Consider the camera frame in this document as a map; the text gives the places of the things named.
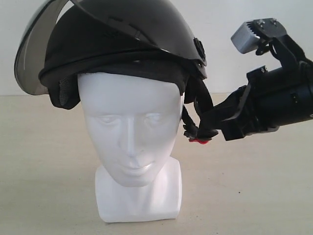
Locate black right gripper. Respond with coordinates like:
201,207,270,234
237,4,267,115
198,36,313,141

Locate black helmet with visor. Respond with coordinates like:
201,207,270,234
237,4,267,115
13,0,219,145

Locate white mannequin head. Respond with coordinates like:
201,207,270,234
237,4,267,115
78,72,183,223

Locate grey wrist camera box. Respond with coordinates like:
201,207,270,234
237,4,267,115
231,18,287,55

